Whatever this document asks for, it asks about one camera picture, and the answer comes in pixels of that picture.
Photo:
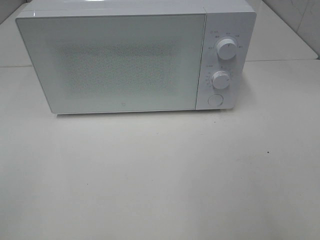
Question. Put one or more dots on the round white door button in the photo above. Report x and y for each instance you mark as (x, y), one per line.
(215, 100)

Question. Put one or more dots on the white timer knob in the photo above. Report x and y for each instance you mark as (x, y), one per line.
(220, 80)

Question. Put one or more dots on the white microwave door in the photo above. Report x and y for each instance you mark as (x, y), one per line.
(116, 63)

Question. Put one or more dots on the white microwave oven body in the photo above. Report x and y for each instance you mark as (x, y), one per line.
(223, 18)

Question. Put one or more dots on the upper white power knob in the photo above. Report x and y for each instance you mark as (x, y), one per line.
(226, 48)

